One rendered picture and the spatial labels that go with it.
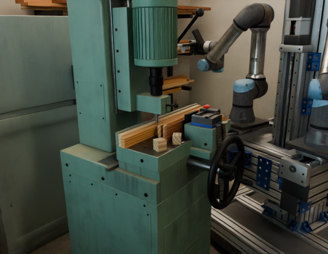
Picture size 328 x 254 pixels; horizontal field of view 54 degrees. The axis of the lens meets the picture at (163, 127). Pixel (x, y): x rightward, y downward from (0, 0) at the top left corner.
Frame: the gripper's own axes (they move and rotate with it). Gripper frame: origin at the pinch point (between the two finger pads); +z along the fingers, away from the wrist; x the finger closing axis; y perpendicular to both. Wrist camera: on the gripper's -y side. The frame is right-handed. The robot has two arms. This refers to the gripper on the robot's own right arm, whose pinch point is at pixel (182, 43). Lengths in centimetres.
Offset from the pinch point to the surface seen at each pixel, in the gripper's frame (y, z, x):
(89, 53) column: -13, -27, -94
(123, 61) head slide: -10, -42, -89
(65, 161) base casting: 33, -18, -113
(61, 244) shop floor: 110, 24, -109
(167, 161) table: 24, -71, -99
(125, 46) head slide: -15, -43, -88
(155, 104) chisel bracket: 8, -55, -87
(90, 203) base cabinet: 50, -34, -114
